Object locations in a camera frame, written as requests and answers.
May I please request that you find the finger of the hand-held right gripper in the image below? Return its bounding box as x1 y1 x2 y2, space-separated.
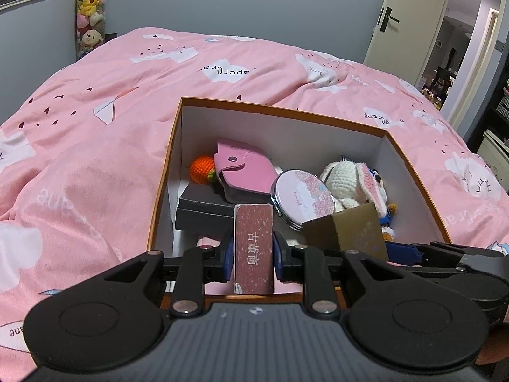
392 265 475 288
385 242 491 266

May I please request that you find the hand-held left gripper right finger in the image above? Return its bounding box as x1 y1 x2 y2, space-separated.
272 231 347 316

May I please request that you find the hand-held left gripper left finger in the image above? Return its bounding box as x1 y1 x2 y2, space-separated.
161 231 236 316

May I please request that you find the maroon speckled small box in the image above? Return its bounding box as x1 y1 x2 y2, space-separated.
233 203 275 296

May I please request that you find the small duck plush toy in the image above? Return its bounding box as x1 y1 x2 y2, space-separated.
374 171 398 241

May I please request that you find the dark grey gift box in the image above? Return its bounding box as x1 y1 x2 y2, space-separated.
175 183 236 231

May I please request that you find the gold cardboard box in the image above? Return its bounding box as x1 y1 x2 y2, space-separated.
302 202 389 263

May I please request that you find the round floral compact mirror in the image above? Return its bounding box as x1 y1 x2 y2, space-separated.
270 169 336 232

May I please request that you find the pink fluffy peach plush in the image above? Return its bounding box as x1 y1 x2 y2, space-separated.
213 140 279 202

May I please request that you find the white crochet bunny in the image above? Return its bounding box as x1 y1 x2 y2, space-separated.
319 159 388 213

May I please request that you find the orange crochet toy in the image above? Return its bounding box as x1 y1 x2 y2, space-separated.
189 154 219 186

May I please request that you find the orange cardboard box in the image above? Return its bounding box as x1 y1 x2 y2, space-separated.
146 96 452 311

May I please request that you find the person's right forearm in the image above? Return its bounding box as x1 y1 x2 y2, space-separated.
475 318 509 367

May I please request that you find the white cabinet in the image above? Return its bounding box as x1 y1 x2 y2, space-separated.
477 129 509 186

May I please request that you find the pink printed blanket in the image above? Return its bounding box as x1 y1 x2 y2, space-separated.
0 28 509 371

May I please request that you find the dark shelf unit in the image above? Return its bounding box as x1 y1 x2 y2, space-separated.
492 85 509 130

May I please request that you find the dark chair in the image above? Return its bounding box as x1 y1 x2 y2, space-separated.
431 67 454 92

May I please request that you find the cream door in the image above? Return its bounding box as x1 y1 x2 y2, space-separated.
363 0 456 88

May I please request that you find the column of plush toys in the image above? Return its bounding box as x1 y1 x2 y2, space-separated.
75 0 110 61

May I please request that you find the black door handle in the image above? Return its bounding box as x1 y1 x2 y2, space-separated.
378 7 400 33

